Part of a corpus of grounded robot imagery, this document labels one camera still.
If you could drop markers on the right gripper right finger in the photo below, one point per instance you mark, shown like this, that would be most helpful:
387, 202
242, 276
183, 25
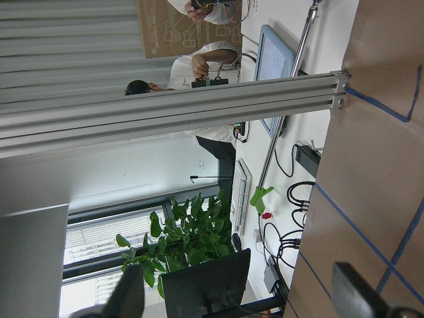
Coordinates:
354, 297

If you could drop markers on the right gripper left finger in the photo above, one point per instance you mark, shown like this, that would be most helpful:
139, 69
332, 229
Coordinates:
127, 299

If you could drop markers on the brown paper table cover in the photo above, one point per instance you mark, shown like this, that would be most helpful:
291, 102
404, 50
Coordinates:
367, 203

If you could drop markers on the black computer monitor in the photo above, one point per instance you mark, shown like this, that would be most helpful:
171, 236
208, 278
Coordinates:
211, 289

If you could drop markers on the green potted plant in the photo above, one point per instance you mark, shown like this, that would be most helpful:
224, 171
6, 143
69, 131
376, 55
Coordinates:
198, 230

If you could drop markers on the white keyboard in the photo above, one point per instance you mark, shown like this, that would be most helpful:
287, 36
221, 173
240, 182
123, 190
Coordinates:
240, 196

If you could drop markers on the blue teach pendant tablet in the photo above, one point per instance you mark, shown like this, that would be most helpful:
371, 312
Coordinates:
274, 58

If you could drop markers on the operator with glasses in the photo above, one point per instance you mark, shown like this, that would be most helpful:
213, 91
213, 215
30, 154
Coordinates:
213, 60

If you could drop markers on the cardboard box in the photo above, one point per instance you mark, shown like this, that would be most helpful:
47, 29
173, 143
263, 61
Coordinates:
166, 32

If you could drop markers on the operator in white hoodie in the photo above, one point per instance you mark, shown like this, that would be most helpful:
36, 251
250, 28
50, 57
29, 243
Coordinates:
218, 14

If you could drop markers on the aluminium frame post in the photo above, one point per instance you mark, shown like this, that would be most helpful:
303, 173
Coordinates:
44, 130

